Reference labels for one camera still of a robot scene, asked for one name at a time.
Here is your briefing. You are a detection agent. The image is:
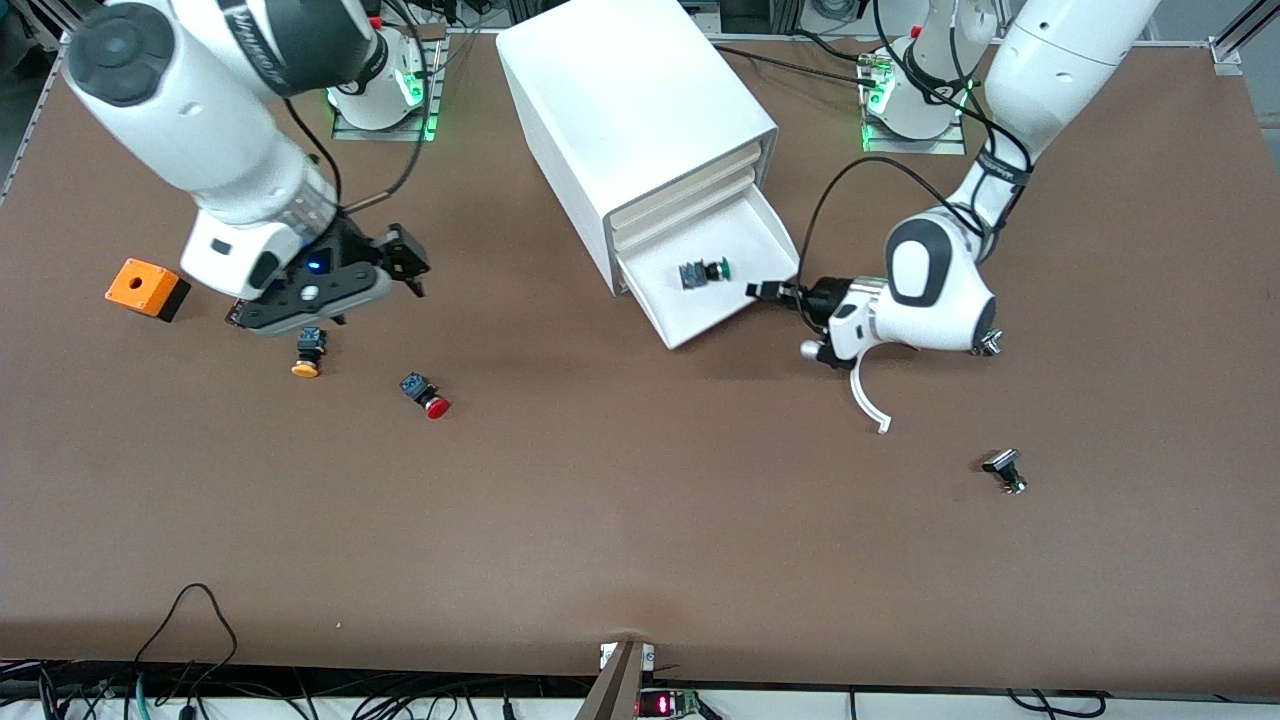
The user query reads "lowest white drawer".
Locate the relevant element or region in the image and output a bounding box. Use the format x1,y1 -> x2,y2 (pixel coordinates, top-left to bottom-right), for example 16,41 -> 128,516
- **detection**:
615,185 -> 802,351

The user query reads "green push button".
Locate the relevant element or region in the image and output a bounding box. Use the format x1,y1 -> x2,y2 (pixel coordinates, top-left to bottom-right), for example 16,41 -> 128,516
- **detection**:
679,257 -> 734,292

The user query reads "orange button box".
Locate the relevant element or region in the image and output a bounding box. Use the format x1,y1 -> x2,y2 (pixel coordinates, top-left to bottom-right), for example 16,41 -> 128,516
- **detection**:
104,258 -> 192,323

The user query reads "red push button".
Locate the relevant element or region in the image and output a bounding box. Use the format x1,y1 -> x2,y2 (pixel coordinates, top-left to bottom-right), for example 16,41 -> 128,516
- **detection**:
399,372 -> 452,420

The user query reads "yellow push button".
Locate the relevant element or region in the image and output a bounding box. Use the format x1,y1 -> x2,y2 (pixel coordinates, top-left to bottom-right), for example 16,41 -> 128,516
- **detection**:
291,328 -> 329,379

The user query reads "white curved plastic strip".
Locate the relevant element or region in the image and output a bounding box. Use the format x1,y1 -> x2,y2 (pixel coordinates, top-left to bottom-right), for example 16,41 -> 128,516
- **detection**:
850,350 -> 893,435

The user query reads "device with red display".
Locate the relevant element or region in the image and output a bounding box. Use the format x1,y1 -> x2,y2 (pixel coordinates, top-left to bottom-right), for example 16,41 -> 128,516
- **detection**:
637,688 -> 701,720

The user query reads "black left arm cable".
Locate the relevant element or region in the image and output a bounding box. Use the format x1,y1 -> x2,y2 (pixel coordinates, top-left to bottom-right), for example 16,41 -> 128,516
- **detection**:
797,0 -> 1033,301

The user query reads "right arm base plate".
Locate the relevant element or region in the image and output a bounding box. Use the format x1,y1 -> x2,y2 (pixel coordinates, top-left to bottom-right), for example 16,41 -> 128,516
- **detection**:
332,22 -> 448,142

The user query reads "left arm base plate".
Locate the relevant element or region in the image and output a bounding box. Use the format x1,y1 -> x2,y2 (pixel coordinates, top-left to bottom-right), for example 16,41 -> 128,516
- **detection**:
860,45 -> 968,155

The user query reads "black cable on table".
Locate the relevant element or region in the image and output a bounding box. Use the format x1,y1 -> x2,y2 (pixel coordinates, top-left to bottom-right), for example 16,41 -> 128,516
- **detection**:
712,30 -> 881,89

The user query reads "aluminium table edge rail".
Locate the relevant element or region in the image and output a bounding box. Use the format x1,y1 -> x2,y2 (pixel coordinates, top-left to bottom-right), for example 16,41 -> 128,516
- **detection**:
0,30 -> 86,206

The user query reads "black looped cable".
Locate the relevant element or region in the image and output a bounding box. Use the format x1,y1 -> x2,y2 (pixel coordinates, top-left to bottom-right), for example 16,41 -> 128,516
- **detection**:
133,583 -> 239,669

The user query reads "grey camera mount bar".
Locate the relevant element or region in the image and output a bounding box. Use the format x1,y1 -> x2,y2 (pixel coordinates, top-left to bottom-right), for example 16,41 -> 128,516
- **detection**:
573,640 -> 656,720

